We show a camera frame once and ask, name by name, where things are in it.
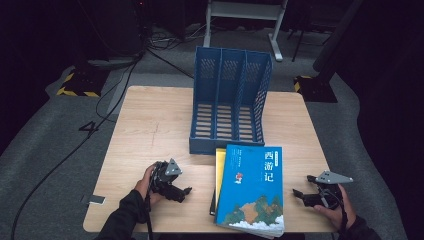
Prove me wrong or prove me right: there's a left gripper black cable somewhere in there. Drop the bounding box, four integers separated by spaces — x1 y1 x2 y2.
144 173 155 240

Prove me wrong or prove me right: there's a yellow book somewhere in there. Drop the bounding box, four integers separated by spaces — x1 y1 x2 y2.
214 148 228 208

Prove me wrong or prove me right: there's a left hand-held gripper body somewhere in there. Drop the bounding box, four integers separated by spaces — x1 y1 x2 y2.
150 158 183 195

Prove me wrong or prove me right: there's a person's left hand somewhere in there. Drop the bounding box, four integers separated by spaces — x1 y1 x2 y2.
134 163 166 206

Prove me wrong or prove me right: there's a tangle of cables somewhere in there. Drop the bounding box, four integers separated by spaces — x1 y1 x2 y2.
146 28 188 51

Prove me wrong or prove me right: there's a long black floor cable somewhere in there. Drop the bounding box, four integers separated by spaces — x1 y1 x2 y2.
9 53 145 240

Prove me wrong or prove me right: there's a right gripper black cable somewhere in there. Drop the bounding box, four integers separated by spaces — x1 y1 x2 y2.
335 186 350 234

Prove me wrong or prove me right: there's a grey tape piece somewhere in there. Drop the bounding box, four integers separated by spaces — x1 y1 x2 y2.
79 194 107 206

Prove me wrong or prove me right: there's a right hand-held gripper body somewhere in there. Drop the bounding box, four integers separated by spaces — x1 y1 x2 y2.
314 170 354 210

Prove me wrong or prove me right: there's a blue book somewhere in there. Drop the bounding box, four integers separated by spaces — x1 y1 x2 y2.
214 143 286 239

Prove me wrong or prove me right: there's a person's right hand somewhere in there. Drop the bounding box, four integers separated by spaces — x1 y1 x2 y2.
313 184 357 231

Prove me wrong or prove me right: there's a black slanted pole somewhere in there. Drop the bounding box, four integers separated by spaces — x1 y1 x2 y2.
312 0 364 84

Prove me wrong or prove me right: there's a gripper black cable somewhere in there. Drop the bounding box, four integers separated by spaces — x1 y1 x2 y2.
335 186 350 234
144 173 155 240

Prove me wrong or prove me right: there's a thin black floor cable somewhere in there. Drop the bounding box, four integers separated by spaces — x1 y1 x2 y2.
145 47 195 80

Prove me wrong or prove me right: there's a white metal table frame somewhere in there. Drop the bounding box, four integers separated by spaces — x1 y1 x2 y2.
203 0 289 63

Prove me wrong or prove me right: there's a dark tripod stand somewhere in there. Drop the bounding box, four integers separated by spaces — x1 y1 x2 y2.
291 28 331 63

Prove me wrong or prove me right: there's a blue plastic file rack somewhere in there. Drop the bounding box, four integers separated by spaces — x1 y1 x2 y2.
188 45 273 156

